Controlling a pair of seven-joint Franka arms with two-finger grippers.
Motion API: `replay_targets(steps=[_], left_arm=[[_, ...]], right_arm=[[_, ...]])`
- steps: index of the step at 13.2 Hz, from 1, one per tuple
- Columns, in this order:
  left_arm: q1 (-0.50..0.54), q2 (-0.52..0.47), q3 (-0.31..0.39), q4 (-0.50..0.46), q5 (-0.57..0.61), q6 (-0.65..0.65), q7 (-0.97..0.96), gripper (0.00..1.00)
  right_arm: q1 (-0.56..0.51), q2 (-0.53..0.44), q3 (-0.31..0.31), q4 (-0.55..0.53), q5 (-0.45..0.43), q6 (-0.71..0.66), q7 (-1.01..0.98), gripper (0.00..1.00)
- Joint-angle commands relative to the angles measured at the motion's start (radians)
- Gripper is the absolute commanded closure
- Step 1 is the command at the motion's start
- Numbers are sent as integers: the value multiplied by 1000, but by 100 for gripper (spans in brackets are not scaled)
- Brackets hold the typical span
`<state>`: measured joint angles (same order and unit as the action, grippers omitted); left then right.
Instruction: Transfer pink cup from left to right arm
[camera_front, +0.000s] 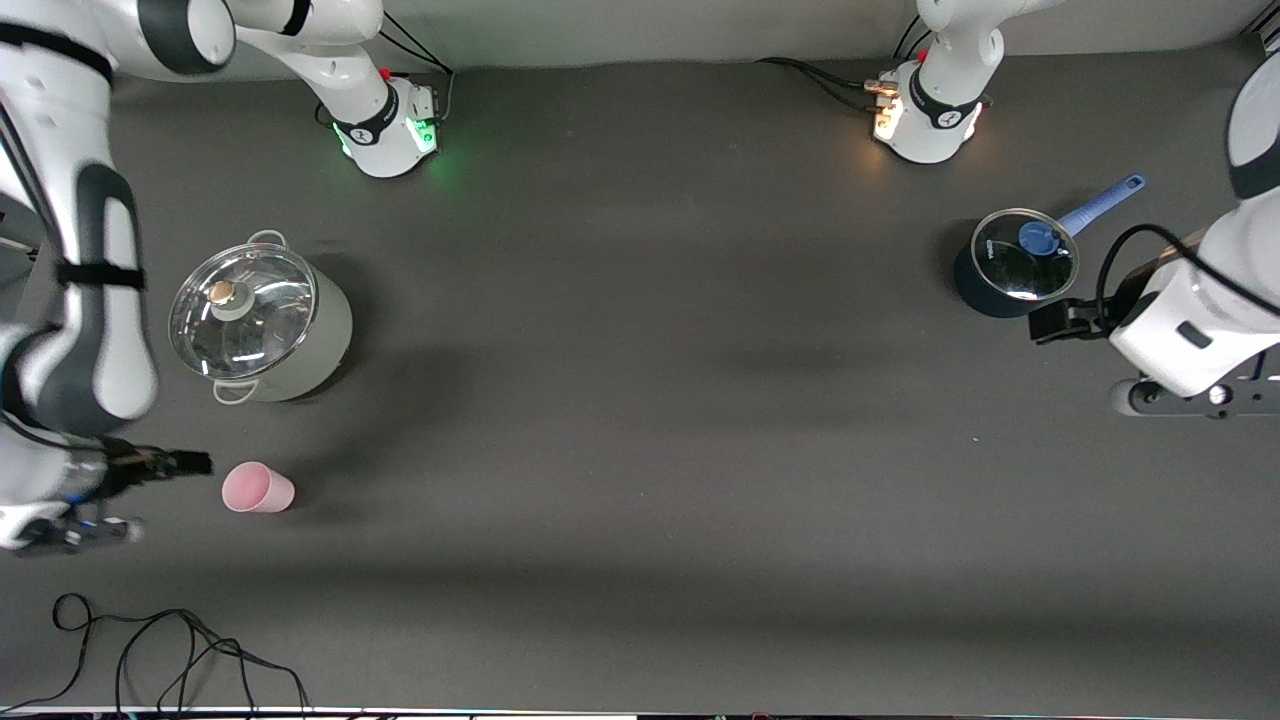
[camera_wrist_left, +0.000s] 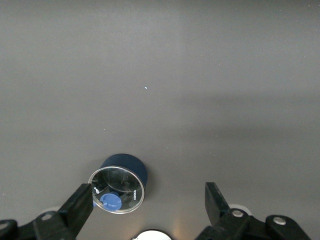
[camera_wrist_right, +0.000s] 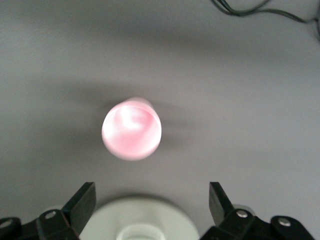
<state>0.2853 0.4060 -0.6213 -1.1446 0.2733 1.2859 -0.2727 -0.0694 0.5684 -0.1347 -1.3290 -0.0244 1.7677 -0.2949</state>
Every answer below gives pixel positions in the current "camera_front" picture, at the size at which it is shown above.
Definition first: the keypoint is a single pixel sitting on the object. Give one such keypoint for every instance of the glass lid with brass knob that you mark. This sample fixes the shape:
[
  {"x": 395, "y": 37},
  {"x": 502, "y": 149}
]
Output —
[{"x": 260, "y": 320}]

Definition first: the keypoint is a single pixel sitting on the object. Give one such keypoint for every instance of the pale grey stockpot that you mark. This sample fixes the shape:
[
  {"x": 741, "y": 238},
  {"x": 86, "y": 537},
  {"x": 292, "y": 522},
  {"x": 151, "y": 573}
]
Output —
[{"x": 320, "y": 340}]

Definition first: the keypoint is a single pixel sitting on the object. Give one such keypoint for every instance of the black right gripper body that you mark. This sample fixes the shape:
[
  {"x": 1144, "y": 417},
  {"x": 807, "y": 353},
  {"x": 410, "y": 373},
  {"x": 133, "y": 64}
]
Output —
[{"x": 128, "y": 469}]

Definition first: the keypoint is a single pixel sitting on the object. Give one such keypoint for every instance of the dark blue saucepan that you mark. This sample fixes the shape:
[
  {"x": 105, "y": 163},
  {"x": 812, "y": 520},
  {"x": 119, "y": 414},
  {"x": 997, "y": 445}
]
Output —
[{"x": 985, "y": 300}]

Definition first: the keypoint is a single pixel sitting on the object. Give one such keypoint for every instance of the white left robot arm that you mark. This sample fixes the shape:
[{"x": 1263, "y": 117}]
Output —
[{"x": 1190, "y": 320}]

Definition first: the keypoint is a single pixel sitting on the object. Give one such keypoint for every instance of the glass lid with blue knob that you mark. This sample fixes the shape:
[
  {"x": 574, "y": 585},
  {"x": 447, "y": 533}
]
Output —
[{"x": 1010, "y": 270}]

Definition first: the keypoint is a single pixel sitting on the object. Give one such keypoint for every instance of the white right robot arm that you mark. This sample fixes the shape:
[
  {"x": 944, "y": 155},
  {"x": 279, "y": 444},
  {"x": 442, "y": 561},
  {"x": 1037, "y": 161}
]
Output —
[{"x": 100, "y": 350}]

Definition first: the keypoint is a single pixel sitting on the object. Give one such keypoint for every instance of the pink plastic cup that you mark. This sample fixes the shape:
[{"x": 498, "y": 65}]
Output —
[{"x": 255, "y": 488}]

